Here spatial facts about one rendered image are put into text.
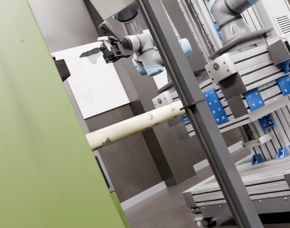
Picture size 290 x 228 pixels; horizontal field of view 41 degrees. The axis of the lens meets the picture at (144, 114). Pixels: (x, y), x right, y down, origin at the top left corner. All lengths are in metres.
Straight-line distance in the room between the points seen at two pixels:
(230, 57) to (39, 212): 1.13
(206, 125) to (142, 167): 3.71
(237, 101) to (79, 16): 3.43
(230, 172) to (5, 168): 0.48
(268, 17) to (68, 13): 3.10
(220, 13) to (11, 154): 1.27
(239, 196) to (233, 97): 0.88
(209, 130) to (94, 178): 0.28
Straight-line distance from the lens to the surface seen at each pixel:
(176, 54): 0.92
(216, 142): 0.90
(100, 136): 0.96
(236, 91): 1.72
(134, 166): 4.54
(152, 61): 1.69
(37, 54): 0.90
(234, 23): 1.82
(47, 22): 4.74
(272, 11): 2.26
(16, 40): 0.90
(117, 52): 1.60
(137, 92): 4.50
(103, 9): 1.11
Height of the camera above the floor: 0.56
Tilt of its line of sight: 4 degrees up
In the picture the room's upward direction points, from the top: 24 degrees counter-clockwise
